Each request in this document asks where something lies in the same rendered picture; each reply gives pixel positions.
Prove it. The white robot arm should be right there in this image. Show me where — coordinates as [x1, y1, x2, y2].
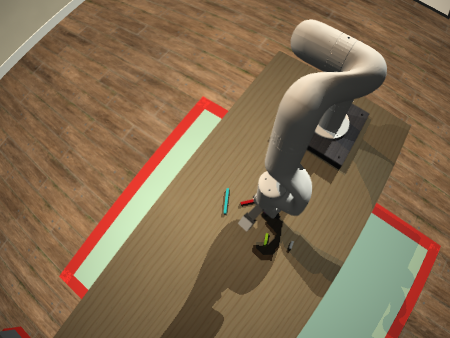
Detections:
[238, 20, 387, 232]

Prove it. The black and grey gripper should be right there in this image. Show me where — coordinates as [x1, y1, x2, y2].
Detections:
[253, 193, 281, 220]

